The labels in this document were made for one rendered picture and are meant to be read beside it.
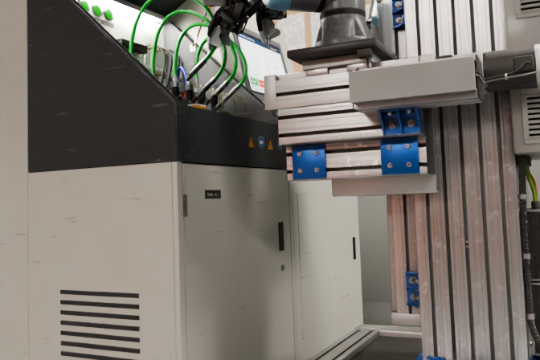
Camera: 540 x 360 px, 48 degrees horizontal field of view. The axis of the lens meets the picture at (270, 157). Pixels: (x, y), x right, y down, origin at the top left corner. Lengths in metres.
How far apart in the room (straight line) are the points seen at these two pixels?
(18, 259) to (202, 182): 0.67
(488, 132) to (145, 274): 0.98
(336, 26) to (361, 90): 0.24
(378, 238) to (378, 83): 2.83
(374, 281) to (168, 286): 2.60
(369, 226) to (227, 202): 2.34
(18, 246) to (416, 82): 1.35
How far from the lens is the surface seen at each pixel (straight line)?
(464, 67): 1.30
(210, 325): 1.80
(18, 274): 2.10
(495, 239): 1.59
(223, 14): 1.99
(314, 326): 2.44
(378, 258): 4.12
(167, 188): 1.68
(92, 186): 1.86
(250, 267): 1.98
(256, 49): 2.77
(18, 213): 2.09
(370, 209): 4.11
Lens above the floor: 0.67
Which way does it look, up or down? 4 degrees up
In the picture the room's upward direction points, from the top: 2 degrees counter-clockwise
